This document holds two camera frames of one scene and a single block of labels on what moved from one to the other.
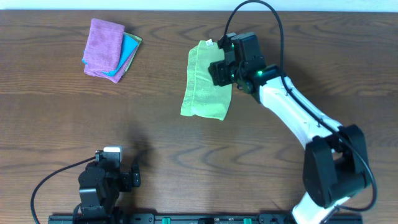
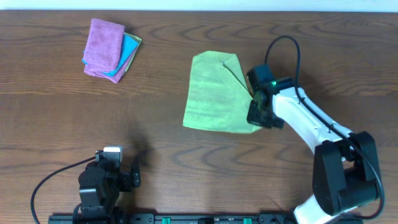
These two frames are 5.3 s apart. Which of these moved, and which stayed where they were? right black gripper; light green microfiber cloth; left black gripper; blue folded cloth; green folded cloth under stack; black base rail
Moved: right black gripper; light green microfiber cloth
Stayed: green folded cloth under stack; black base rail; left black gripper; blue folded cloth
